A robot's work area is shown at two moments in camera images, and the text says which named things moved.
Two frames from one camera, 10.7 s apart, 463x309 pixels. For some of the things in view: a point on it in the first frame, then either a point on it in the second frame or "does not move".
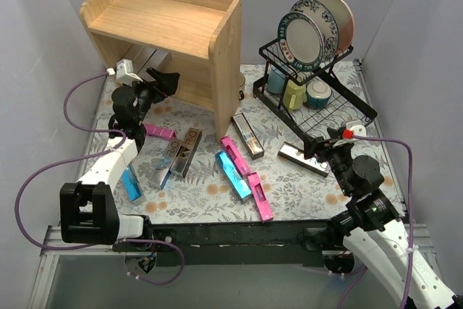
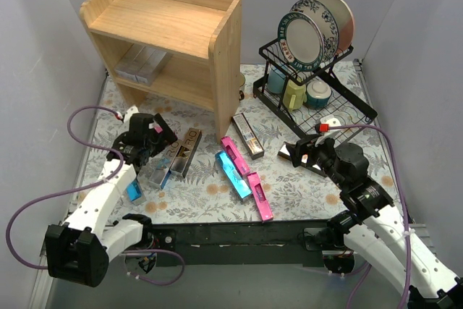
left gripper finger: x=166 y=82 → x=163 y=130
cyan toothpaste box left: x=131 y=183 does not move
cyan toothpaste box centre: x=236 y=180 does not move
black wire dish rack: x=312 y=99 does not move
